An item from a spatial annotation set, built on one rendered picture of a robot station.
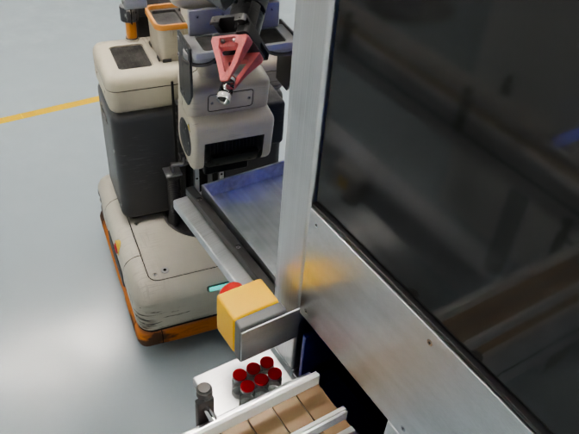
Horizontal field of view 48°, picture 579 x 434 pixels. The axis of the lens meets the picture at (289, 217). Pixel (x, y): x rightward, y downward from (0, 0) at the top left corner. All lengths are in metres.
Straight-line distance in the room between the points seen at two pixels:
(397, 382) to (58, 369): 1.55
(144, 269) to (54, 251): 0.61
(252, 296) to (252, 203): 0.42
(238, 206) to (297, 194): 0.50
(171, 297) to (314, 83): 1.35
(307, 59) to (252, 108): 1.04
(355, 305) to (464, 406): 0.18
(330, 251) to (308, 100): 0.18
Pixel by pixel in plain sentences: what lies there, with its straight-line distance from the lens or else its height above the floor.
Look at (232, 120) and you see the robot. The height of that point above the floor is 0.80.
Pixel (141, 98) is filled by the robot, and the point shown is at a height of 0.74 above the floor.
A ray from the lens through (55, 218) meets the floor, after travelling 2.71.
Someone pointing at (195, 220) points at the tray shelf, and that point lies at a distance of 1.27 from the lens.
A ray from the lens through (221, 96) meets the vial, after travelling 1.05.
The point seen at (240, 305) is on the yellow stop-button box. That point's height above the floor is 1.03.
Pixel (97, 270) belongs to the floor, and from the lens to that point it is 2.46.
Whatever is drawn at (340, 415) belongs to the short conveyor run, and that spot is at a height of 0.97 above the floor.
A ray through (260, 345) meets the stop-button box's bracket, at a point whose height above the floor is 0.98.
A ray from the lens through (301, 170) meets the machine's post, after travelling 0.78.
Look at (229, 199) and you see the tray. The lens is 1.31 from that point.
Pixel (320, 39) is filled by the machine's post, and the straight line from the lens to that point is 0.69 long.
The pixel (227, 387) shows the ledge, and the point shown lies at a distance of 1.01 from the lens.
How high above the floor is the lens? 1.70
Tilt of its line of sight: 40 degrees down
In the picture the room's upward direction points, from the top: 5 degrees clockwise
